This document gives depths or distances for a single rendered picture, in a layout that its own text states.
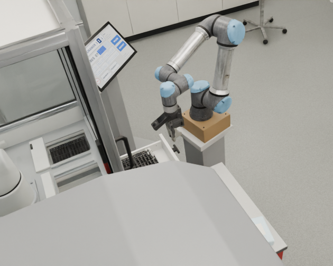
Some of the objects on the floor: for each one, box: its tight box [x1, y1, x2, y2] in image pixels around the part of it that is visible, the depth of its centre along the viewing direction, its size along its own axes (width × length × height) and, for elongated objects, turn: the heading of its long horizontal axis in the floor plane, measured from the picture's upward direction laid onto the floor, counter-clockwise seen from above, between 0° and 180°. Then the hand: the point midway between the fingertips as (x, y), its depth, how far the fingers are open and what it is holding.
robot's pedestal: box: [177, 124, 233, 167], centre depth 273 cm, size 30×30×76 cm
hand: (171, 138), depth 208 cm, fingers open, 3 cm apart
